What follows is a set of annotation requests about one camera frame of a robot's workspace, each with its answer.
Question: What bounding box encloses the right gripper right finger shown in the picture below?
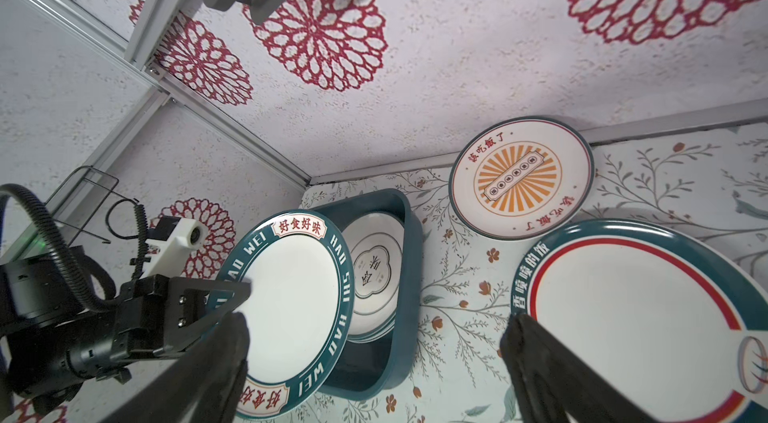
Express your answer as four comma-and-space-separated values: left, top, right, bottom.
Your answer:
500, 313, 654, 422

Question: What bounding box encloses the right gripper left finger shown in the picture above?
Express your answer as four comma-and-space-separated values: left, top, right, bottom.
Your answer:
104, 312, 250, 422

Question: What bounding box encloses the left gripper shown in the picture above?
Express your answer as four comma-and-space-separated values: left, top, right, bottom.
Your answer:
59, 276, 251, 383

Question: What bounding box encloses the green rim plate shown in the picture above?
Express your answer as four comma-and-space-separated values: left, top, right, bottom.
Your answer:
511, 219, 767, 422
217, 210, 355, 421

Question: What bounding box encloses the white plate cloud emblem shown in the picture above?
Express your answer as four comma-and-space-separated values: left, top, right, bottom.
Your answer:
342, 212, 404, 343

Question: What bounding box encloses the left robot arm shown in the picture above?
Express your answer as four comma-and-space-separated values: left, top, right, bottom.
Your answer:
1, 247, 250, 415

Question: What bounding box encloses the teal plastic bin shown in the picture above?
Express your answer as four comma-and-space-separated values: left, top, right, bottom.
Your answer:
314, 189, 424, 401

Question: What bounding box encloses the orange sunburst plate at back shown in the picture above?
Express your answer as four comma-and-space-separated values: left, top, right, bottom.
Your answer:
448, 117, 596, 241

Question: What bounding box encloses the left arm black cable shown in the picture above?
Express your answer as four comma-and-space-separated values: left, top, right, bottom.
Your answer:
0, 184, 151, 313

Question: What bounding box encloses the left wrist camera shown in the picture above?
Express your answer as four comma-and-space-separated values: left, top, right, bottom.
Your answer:
144, 216, 209, 277

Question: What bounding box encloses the black wire wall rack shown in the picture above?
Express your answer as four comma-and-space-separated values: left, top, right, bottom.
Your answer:
46, 165, 119, 246

